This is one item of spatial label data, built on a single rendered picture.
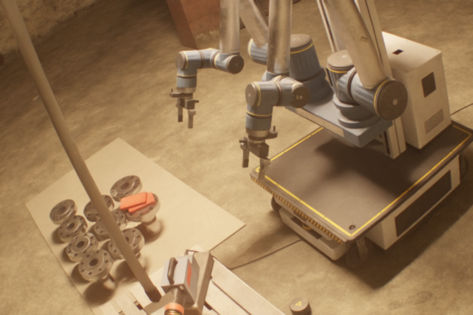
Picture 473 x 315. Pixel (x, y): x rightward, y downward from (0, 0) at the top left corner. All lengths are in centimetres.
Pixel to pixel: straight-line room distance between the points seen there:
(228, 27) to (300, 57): 46
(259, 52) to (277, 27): 86
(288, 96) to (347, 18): 44
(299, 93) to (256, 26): 91
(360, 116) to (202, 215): 154
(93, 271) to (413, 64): 233
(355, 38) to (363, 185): 107
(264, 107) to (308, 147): 130
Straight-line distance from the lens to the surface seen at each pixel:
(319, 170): 340
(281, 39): 250
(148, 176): 463
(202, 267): 323
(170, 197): 427
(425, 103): 326
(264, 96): 234
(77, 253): 380
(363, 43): 245
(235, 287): 312
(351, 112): 287
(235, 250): 360
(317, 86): 320
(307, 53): 311
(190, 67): 297
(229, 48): 290
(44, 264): 439
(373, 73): 253
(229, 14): 287
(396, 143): 332
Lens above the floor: 233
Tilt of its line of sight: 33 degrees down
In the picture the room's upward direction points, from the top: 20 degrees counter-clockwise
